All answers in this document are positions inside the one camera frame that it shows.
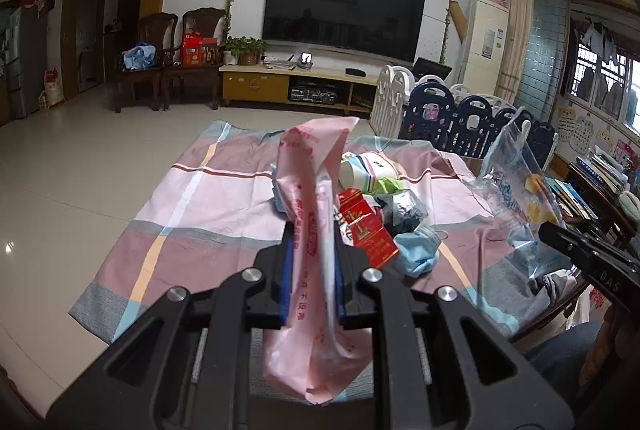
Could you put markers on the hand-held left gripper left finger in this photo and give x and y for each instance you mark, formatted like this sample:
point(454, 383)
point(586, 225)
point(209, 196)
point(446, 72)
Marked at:
point(287, 280)

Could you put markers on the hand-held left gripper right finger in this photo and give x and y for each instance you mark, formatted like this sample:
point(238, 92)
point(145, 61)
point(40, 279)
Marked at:
point(340, 292)

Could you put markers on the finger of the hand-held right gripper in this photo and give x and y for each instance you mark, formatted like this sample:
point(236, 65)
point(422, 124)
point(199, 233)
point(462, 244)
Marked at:
point(562, 241)

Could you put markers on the red cigarette box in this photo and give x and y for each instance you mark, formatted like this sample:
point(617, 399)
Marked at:
point(367, 230)

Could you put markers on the clear printed plastic bag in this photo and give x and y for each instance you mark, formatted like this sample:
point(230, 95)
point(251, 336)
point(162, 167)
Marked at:
point(515, 190)

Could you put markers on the blue face mask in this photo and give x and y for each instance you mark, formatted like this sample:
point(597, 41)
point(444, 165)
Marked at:
point(417, 250)

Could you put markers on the pink plastic bag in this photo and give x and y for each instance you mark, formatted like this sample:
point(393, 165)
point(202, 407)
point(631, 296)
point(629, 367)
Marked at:
point(305, 190)

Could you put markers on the dark wrapper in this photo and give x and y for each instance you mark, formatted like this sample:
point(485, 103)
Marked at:
point(402, 210)

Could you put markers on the green wrapper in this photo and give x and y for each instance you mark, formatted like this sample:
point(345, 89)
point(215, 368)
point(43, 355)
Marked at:
point(390, 185)

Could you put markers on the white paper cup blue stripe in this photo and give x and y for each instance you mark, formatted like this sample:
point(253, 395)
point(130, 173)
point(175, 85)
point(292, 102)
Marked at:
point(367, 170)

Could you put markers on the person's right hand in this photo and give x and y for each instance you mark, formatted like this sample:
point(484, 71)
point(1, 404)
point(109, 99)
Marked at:
point(607, 350)

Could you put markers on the dark wooden side desk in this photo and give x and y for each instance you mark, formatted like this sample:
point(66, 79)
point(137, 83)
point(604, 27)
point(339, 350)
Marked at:
point(610, 215)

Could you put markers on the dark wooden table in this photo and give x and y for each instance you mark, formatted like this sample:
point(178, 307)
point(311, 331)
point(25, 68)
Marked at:
point(555, 310)

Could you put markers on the pile of books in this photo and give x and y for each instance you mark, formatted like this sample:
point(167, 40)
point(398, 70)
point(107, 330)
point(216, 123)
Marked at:
point(595, 175)

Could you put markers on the pale green cushion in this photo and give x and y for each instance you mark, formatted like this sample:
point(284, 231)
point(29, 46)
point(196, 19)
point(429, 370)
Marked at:
point(629, 200)

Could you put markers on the person's leg in jeans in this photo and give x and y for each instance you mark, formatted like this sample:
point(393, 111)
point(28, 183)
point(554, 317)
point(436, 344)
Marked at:
point(560, 355)

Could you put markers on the pink plaid cloth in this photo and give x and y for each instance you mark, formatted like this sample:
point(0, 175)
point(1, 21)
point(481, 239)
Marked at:
point(200, 205)

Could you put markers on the barred window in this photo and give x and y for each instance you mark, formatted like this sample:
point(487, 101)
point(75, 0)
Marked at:
point(605, 75)

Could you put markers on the white and navy play fence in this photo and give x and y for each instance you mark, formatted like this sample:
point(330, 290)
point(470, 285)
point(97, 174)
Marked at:
point(440, 112)

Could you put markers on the black stereo amplifier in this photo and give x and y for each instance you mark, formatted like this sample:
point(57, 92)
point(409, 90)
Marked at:
point(312, 92)

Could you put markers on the yellow wooden television cabinet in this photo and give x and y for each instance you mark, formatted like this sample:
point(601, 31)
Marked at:
point(255, 87)

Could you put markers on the white standing air conditioner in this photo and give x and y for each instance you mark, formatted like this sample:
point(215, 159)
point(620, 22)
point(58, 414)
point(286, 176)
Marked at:
point(482, 45)

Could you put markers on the black laptop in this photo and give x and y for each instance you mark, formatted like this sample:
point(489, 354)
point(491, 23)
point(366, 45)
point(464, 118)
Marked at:
point(432, 69)

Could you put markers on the beige curtain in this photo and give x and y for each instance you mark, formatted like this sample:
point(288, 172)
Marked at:
point(515, 30)

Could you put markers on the black set-top box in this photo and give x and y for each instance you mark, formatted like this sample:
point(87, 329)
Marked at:
point(355, 71)

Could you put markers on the small desk screen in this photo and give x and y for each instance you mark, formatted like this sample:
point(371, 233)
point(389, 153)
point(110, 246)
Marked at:
point(306, 59)

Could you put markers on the green potted plant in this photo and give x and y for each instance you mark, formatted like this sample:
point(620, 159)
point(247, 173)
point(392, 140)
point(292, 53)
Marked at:
point(245, 46)

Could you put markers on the red gift box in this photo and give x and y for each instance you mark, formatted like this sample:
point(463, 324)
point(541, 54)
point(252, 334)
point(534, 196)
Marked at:
point(197, 52)

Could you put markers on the blue crumpled cloth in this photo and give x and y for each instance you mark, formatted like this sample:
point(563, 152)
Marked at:
point(140, 57)

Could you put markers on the dark wooden armchair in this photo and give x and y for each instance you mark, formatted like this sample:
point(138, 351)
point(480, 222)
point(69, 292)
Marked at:
point(205, 22)
point(155, 27)

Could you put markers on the large black television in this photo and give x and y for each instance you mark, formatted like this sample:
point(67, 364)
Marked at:
point(345, 7)

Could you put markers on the white shopping bag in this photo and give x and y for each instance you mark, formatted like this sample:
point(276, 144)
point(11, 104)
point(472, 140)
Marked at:
point(52, 90)

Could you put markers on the silver refrigerator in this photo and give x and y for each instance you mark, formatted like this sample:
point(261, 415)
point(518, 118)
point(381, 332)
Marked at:
point(20, 60)

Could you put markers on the wall learning charts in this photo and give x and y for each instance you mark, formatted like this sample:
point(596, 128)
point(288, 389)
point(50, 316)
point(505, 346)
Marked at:
point(575, 125)

